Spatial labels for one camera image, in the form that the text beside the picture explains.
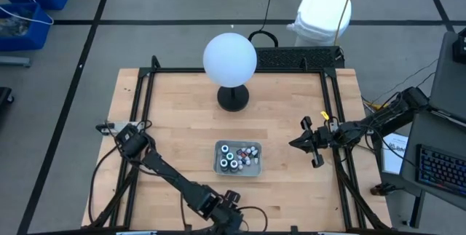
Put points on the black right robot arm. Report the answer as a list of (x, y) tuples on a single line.
[(382, 118)]

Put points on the grey desk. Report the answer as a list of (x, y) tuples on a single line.
[(437, 133)]

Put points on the large black-capped coloring bottle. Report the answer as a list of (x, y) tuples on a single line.
[(224, 163)]

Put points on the white paper sheet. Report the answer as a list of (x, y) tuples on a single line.
[(395, 155)]

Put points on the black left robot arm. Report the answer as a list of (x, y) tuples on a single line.
[(167, 171)]

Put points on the black mesh computer case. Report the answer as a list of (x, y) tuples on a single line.
[(295, 58)]

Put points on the white globe table lamp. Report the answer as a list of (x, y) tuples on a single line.
[(229, 60)]

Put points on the large green-capped coloring bottle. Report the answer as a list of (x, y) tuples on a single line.
[(230, 155)]

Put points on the large blue-capped coloring bottle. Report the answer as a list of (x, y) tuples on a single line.
[(225, 149)]

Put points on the black box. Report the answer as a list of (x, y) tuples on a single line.
[(460, 47)]

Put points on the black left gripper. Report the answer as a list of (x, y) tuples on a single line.
[(229, 211)]

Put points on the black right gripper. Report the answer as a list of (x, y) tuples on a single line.
[(316, 138)]

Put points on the black aluminium table frame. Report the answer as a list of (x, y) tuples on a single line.
[(174, 70)]

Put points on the black backlit keyboard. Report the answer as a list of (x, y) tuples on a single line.
[(440, 169)]

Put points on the white bagged trash bin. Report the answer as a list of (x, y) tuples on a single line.
[(320, 13)]

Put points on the grey plastic caddy bin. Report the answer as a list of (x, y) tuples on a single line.
[(218, 169)]

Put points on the silver mounting plate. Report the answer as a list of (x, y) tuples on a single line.
[(118, 124)]

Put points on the grey laptop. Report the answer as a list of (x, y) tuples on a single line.
[(449, 82)]

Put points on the small Red Sunset bottle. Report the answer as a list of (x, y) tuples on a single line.
[(240, 152)]

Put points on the large purple-capped coloring bottle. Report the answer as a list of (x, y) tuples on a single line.
[(234, 164)]

